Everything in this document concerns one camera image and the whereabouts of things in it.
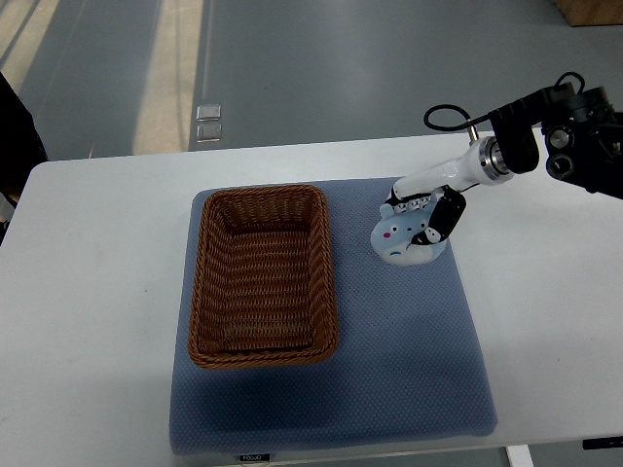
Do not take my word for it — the brown cardboard box corner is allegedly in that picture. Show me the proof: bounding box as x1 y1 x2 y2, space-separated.
554 0 622 27

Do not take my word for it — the dark object at left edge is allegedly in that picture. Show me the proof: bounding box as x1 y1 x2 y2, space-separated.
0 72 49 246

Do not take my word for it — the metal floor plate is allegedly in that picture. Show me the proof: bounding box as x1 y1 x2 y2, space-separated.
196 122 222 142
196 103 222 122

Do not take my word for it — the blue plush toy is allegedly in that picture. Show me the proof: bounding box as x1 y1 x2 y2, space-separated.
370 203 447 267

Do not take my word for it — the lower metal floor plate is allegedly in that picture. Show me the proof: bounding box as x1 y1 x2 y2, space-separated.
196 122 222 142

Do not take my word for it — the blue quilted mat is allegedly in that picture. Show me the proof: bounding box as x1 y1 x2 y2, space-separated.
169 178 497 455

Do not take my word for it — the white table leg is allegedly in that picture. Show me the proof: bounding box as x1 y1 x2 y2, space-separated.
505 445 534 467

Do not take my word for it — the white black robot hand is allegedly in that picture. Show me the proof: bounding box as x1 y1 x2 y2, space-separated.
385 136 513 246

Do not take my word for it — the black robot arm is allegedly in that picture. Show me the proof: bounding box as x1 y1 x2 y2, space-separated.
423 71 622 198

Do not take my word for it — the black table bracket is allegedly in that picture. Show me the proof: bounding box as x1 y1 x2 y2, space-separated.
582 436 623 450

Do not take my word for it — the brown wicker basket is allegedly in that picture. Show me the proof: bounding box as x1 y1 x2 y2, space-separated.
188 185 340 370

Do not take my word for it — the upper metal floor plate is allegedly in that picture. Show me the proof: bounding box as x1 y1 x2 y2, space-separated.
196 103 222 122

